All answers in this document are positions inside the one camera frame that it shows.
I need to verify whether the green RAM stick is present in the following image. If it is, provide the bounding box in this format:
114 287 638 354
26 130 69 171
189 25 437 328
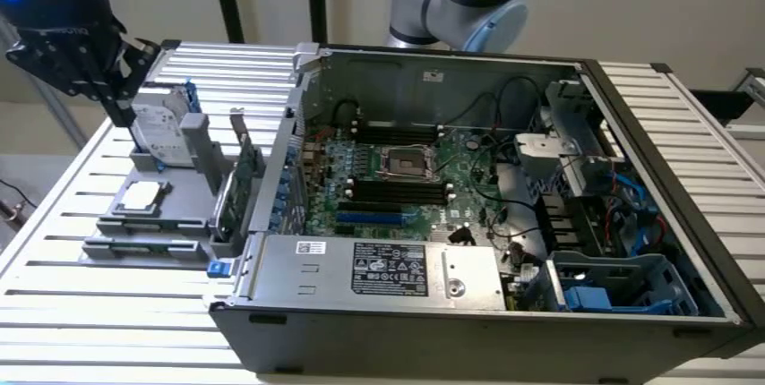
107 244 169 254

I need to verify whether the black RAM slot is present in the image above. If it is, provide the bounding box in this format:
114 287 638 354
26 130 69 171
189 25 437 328
345 195 451 205
356 136 441 145
356 123 441 131
346 184 451 193
356 132 441 140
346 178 451 187
346 189 451 199
356 127 441 135

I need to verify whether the long blue expansion slot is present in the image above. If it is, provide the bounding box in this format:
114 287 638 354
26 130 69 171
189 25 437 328
336 210 404 221

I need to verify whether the black expansion slot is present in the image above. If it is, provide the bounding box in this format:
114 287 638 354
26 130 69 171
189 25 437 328
334 218 413 227

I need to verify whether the silver hard disk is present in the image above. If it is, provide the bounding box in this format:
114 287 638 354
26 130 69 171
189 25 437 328
129 81 200 169

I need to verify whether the grey parts rack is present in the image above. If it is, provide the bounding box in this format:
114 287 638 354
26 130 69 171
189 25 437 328
79 111 265 269

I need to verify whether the silver CPU chip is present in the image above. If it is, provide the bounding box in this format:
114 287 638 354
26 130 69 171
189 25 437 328
114 180 173 217

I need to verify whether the green graphics card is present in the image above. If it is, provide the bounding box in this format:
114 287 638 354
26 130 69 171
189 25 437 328
210 106 265 244

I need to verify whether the metal CPU socket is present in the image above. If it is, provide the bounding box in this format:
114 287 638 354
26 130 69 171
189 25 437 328
371 144 439 181

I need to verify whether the blue case latch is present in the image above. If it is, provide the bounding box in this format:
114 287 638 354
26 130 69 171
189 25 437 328
204 258 233 279

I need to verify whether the grey power supply unit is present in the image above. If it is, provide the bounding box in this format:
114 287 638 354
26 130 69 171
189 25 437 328
248 234 509 313

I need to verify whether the green motherboard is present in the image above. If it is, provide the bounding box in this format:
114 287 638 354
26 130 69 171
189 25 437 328
296 126 540 248

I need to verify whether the black open PC case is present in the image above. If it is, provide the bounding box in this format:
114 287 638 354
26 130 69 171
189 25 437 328
205 41 765 376

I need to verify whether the blue drive caddy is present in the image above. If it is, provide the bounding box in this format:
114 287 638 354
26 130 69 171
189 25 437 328
559 285 615 313

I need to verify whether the blue-grey plastic disk bay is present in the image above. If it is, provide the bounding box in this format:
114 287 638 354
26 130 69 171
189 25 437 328
523 249 702 317

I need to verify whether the thin black cable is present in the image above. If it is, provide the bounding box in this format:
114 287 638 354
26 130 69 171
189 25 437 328
0 177 38 230

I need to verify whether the short black looped wire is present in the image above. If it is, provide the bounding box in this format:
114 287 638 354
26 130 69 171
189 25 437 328
330 98 360 127

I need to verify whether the thin black arched wire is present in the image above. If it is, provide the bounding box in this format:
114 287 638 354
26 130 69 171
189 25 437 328
445 90 500 130

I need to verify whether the tall black arched wire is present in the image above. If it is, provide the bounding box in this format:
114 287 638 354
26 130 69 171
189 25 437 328
493 75 545 132

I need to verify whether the long black power wire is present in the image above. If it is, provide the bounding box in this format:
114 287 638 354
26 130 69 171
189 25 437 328
475 173 540 244

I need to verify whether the metal disk bay bracket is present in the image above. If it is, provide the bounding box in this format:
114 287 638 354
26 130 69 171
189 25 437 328
539 79 630 199

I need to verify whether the blue data wire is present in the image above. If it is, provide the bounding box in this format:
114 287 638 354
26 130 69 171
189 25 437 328
607 168 666 261

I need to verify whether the red wire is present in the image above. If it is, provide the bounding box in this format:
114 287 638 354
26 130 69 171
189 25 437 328
595 204 671 244

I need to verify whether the black table bracket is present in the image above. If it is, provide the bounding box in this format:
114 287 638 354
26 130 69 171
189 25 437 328
688 88 755 127

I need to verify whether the aluminium rail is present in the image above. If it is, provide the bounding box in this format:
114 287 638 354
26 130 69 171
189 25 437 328
724 68 765 136

